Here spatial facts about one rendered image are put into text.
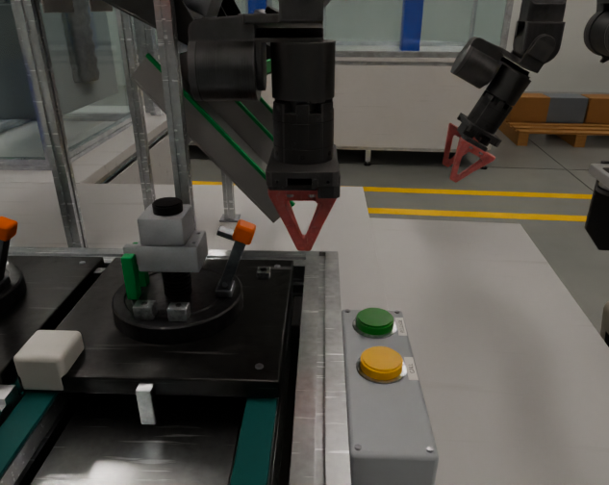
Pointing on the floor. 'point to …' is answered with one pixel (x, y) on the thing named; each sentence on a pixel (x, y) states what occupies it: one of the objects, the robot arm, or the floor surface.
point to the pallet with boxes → (567, 117)
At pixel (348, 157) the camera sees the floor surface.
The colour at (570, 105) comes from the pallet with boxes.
